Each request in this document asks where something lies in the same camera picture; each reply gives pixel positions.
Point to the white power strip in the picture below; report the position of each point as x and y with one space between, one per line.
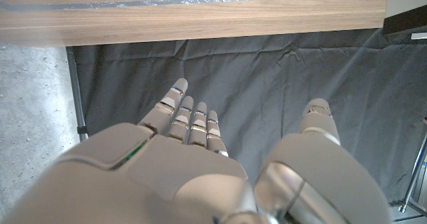
419 36

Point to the black curtain backdrop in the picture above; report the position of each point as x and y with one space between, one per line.
267 77

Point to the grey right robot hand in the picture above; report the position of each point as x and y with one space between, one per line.
166 184

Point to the chrome stand pole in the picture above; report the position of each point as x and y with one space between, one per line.
413 180

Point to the black curtain stand pole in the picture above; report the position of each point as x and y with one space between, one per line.
77 100

